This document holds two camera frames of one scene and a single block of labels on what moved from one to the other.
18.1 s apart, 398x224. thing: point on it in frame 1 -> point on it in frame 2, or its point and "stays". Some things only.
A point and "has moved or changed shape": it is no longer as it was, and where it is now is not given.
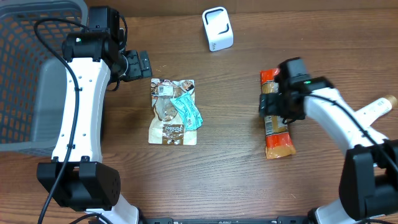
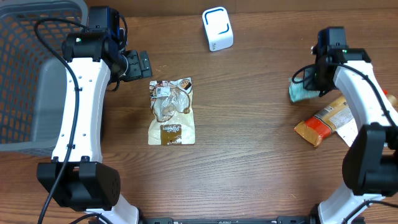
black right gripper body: (265, 105) -> (310, 76)
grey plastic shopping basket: (32, 76) stays
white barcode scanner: (217, 28) stays
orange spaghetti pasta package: (278, 141) -> (337, 117)
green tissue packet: (185, 106) has moved or changed shape
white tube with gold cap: (370, 112) -> (349, 133)
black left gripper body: (137, 65) stays
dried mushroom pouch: (167, 127) stays
